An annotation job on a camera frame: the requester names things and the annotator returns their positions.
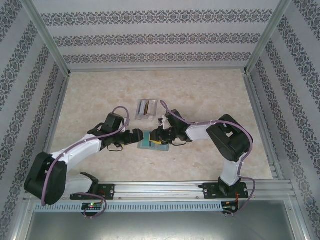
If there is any blue credit card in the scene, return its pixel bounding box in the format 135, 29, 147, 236
140, 131, 152, 149

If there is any grey metal sheet panel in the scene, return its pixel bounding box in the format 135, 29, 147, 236
13, 199, 310, 240

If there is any clear acrylic card box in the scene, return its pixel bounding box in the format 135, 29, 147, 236
134, 98, 160, 122

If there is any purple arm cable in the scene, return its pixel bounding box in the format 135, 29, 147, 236
159, 99, 259, 217
41, 106, 131, 220

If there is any left controller circuit board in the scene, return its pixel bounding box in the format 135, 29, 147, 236
81, 202, 104, 211

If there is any controller circuit board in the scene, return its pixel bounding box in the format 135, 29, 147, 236
222, 203, 240, 214
81, 202, 104, 211

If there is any aluminium mounting rail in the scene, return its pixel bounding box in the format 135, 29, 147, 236
23, 180, 294, 201

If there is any green card holder wallet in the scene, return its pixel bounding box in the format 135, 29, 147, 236
136, 130, 171, 153

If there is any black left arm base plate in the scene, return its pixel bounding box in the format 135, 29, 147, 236
69, 183, 116, 201

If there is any aluminium frame post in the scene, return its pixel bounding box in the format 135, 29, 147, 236
243, 0, 293, 75
19, 0, 72, 76

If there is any right controller circuit board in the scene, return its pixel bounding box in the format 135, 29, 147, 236
222, 203, 240, 214

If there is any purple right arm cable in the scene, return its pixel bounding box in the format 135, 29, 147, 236
159, 99, 259, 217

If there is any slotted grey cable duct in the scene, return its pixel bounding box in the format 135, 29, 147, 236
33, 201, 224, 212

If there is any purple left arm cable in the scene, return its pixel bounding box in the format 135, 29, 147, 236
41, 106, 131, 220

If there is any aluminium side rail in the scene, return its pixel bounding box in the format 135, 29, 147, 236
33, 73, 71, 183
243, 73, 285, 180

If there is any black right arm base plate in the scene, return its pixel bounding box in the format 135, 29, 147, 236
201, 182, 250, 200

